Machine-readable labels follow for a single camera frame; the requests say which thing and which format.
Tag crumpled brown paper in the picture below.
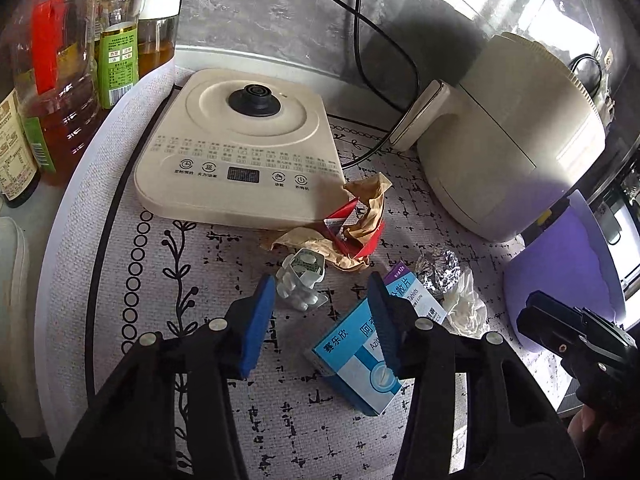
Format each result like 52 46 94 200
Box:
260 172 394 274

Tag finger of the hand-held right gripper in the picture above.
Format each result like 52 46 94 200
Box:
525 291 589 329
517 307 576 359

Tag hanging plastic bags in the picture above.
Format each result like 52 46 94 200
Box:
599 49 622 127

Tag purple plastic bucket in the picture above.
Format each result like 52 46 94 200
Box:
502 190 632 362

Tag purple white medicine box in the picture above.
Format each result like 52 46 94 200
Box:
382 261 449 329

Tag white plastic food container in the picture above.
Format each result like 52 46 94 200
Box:
0 217 32 382

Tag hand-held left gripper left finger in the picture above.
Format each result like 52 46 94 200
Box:
55 275 278 480

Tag black power cable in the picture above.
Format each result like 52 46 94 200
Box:
340 127 403 170
305 0 422 113

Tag white pill blister pack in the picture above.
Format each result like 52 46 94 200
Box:
276 248 329 311

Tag small foil ball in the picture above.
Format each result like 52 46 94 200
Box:
415 250 461 294

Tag hanging black cable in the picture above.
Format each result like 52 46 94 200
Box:
570 52 607 92

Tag white top oil dispenser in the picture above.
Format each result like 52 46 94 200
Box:
137 0 192 79

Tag blue white medicine box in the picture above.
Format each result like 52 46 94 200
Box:
305 297 407 417

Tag cream air fryer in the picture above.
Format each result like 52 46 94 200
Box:
390 31 607 244

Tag red snack packet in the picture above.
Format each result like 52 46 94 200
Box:
322 200 387 262

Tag person's right hand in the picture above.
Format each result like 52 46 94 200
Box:
567 402 640 480

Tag cream induction cooker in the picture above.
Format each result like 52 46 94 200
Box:
134 68 347 231

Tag patterned white table mat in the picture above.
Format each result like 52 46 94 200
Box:
35 57 576 480

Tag red cap oil bottle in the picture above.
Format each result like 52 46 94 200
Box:
10 0 102 187

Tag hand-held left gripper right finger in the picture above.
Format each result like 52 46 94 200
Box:
367 271 586 480

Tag crumpled white plastic film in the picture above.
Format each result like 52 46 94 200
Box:
440 265 489 337

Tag green label yellow cap bottle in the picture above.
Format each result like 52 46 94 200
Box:
95 0 152 110

